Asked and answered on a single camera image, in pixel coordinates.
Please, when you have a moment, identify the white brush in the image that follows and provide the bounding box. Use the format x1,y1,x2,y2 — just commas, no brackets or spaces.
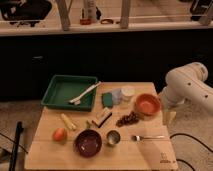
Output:
69,81,101,105

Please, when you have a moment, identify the metal spoon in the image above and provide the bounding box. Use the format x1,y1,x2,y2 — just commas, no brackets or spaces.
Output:
131,135,165,141

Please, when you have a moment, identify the black bag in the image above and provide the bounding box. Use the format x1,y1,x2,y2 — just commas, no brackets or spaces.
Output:
0,0,52,27

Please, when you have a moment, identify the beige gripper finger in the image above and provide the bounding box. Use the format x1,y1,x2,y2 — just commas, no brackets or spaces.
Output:
164,111,176,126

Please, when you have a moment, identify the black and wood block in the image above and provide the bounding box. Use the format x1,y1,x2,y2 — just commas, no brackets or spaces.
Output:
92,107,112,128

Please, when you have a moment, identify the small metal cup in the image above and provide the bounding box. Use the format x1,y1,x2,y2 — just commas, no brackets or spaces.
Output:
106,130,121,146

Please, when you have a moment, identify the white lidded jar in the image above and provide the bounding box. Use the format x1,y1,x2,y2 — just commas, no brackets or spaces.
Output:
121,85,135,103

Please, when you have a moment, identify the orange bowl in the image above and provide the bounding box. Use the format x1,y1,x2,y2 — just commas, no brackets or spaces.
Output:
135,94,161,116

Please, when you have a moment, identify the yellow corn cob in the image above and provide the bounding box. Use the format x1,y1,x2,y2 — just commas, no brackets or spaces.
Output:
61,113,77,131

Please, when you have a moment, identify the black cable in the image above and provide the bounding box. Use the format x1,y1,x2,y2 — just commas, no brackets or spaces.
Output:
169,132,213,171

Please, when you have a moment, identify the green sponge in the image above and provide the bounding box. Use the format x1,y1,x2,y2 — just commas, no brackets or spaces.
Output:
102,93,113,108

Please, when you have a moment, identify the green plastic tray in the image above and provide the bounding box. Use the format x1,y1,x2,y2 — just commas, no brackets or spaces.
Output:
41,75,98,111

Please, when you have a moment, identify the purple bowl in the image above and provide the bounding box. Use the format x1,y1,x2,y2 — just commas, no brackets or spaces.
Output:
73,129,102,158

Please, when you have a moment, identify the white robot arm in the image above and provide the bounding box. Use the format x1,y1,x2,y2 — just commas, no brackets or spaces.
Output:
159,62,213,125

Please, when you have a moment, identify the clear plastic cup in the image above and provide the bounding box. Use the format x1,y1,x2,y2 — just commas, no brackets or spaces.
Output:
111,89,121,105

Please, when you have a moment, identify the dark grape bunch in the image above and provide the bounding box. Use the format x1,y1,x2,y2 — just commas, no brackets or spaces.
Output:
116,112,139,127

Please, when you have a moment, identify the black pole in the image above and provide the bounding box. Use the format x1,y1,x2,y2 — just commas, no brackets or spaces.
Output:
9,121,24,171

